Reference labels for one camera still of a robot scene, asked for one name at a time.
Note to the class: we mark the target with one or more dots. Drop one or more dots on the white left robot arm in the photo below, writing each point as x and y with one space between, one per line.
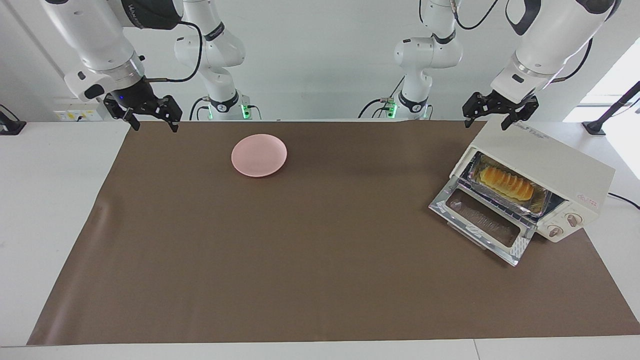
550 40

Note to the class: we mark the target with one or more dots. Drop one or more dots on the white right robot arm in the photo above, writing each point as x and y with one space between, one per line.
95 35

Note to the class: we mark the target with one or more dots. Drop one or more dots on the brown table mat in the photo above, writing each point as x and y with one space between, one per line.
320 250

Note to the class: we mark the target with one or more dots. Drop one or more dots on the black camera stand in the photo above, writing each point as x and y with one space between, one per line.
595 127

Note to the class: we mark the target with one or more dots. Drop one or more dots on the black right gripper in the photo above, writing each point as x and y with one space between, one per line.
135 97

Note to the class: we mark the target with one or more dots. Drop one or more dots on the black table clamp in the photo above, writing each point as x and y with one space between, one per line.
10 127

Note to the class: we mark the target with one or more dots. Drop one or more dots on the glass oven door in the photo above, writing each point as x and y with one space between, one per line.
480 220

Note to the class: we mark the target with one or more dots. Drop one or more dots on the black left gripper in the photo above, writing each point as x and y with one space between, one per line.
505 105

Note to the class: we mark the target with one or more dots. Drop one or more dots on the white wall socket strip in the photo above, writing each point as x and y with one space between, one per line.
75 115

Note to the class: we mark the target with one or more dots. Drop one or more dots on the aluminium foil tray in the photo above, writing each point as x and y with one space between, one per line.
540 202

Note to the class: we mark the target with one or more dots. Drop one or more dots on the beige oven knob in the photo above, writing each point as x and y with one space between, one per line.
573 218
555 231

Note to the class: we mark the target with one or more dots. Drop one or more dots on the golden ridged bread loaf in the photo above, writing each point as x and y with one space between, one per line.
505 182

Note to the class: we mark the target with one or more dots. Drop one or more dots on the cream toaster oven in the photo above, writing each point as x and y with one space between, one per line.
550 160

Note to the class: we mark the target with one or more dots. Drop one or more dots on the pink round plate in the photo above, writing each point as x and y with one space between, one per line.
259 155

